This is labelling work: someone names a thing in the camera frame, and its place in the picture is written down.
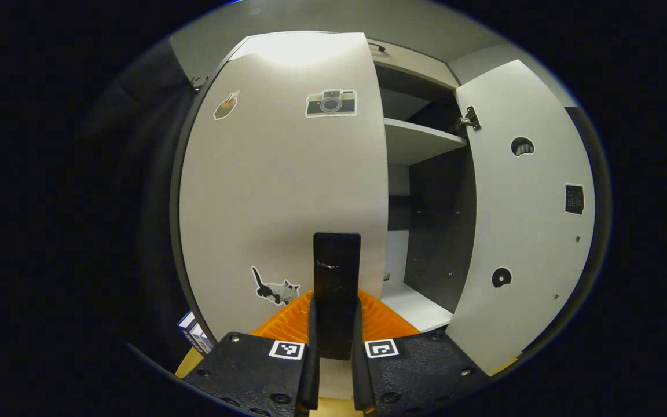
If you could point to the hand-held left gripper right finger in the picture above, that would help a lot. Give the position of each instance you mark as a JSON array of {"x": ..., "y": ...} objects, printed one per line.
[{"x": 414, "y": 370}]

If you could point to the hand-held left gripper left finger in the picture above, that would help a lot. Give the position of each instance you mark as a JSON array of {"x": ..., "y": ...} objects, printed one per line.
[{"x": 252, "y": 370}]

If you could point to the white double-door shoe cabinet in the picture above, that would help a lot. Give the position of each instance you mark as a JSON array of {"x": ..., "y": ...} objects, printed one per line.
[{"x": 426, "y": 142}]

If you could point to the black backdrop cloth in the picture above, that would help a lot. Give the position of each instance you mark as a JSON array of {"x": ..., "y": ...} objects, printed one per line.
[{"x": 136, "y": 202}]

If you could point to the white cabinet door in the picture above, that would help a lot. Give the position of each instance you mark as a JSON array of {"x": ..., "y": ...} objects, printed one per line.
[
  {"x": 524, "y": 243},
  {"x": 281, "y": 185}
]

